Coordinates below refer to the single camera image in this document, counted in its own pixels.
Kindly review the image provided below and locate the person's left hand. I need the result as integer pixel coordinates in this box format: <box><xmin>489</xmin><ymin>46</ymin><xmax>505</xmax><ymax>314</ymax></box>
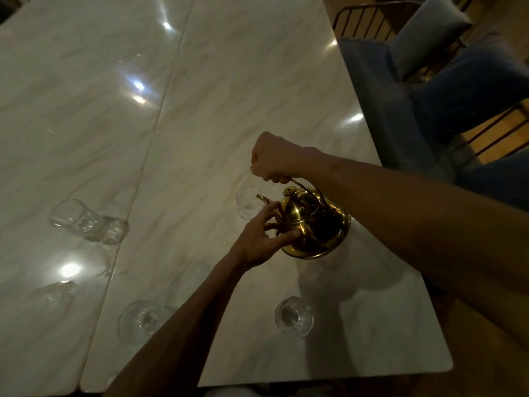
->
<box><xmin>229</xmin><ymin>201</ymin><xmax>303</xmax><ymax>269</ymax></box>

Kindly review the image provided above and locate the gold metal kettle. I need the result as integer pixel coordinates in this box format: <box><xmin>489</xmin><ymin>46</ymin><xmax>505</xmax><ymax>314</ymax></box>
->
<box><xmin>256</xmin><ymin>177</ymin><xmax>352</xmax><ymax>260</ymax></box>

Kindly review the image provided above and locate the small clear drinking glass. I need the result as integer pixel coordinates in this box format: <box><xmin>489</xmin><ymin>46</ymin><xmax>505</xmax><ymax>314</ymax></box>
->
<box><xmin>236</xmin><ymin>187</ymin><xmax>267</xmax><ymax>221</ymax></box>

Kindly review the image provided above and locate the clear stemmed glass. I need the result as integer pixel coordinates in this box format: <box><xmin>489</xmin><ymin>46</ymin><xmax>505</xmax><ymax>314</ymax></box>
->
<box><xmin>117</xmin><ymin>300</ymin><xmax>178</xmax><ymax>344</ymax></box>

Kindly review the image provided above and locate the person's right forearm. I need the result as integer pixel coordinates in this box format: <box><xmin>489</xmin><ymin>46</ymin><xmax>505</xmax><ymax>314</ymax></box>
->
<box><xmin>320</xmin><ymin>152</ymin><xmax>529</xmax><ymax>350</ymax></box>

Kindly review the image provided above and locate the grey cushion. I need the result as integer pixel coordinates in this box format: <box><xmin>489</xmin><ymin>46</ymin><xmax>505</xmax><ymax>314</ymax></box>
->
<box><xmin>388</xmin><ymin>0</ymin><xmax>474</xmax><ymax>82</ymax></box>

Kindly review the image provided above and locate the metal frame chair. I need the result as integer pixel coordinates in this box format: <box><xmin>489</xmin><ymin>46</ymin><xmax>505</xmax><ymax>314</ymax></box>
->
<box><xmin>332</xmin><ymin>0</ymin><xmax>476</xmax><ymax>81</ymax></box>
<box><xmin>448</xmin><ymin>101</ymin><xmax>529</xmax><ymax>162</ymax></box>

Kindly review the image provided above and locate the tall clear drinking glass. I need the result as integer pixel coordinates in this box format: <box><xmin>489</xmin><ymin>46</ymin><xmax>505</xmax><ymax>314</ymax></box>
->
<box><xmin>49</xmin><ymin>198</ymin><xmax>130</xmax><ymax>245</ymax></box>

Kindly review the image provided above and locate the person's right hand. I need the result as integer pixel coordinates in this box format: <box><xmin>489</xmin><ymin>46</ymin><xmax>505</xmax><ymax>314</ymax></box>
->
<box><xmin>250</xmin><ymin>131</ymin><xmax>327</xmax><ymax>184</ymax></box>

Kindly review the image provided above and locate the blue chair seat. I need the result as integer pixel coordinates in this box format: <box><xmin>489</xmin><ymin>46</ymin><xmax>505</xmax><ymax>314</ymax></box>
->
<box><xmin>338</xmin><ymin>37</ymin><xmax>459</xmax><ymax>180</ymax></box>

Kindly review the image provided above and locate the clear faceted tumbler glass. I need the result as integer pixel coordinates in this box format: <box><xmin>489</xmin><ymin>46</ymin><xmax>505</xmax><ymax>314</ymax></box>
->
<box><xmin>275</xmin><ymin>296</ymin><xmax>315</xmax><ymax>339</ymax></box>

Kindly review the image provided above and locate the blue cushion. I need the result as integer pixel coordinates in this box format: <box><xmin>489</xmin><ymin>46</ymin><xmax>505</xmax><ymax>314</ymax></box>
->
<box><xmin>412</xmin><ymin>46</ymin><xmax>529</xmax><ymax>142</ymax></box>
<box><xmin>456</xmin><ymin>149</ymin><xmax>529</xmax><ymax>212</ymax></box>

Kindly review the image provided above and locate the person's left forearm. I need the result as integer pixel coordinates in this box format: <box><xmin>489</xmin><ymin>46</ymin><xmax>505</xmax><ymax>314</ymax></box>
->
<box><xmin>102</xmin><ymin>254</ymin><xmax>249</xmax><ymax>397</ymax></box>

